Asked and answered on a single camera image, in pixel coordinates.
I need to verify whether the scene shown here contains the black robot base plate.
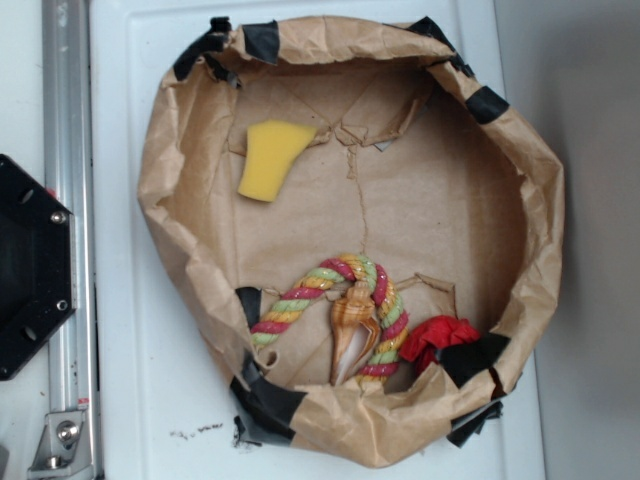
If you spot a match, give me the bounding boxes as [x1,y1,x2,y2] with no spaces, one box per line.
[1,155,75,381]

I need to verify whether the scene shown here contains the orange striped seashell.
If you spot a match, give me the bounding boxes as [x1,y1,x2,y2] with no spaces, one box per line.
[330,280,380,386]

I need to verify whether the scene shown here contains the multicolour twisted rope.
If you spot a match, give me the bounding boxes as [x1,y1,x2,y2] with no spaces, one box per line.
[249,253,410,385]

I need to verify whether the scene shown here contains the red crumpled cloth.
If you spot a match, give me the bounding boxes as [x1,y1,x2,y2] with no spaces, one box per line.
[399,315,481,376]

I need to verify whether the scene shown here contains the yellow sponge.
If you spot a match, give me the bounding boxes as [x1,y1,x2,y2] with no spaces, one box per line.
[238,120,317,202]

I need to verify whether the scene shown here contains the brown paper bag bin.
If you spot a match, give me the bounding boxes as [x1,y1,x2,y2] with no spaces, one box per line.
[138,16,565,467]

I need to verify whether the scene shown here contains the metal corner bracket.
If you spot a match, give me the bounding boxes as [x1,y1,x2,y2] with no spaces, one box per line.
[27,410,94,479]

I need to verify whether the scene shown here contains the aluminium extrusion rail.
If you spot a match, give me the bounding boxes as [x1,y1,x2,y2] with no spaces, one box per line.
[42,1,104,479]

